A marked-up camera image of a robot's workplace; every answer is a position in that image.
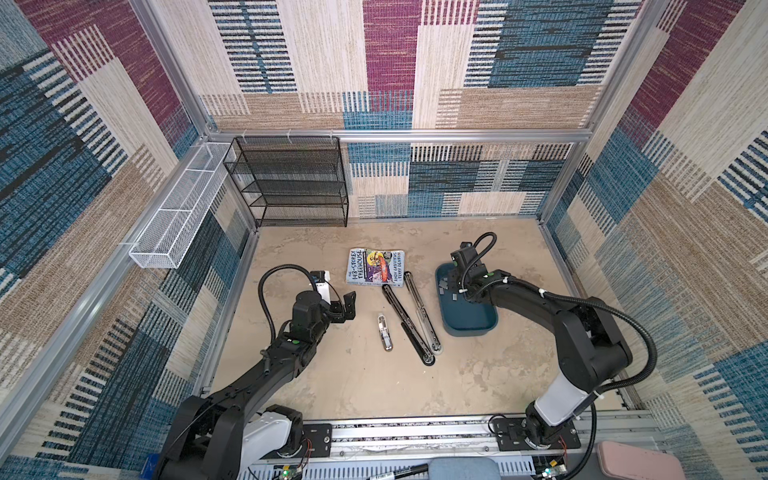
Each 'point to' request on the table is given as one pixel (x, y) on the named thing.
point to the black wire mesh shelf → (290, 181)
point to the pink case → (626, 462)
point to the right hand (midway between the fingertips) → (459, 281)
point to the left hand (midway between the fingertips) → (340, 289)
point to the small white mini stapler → (384, 333)
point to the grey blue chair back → (463, 468)
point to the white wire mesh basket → (181, 218)
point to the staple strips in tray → (442, 292)
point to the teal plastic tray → (461, 316)
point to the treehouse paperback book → (376, 267)
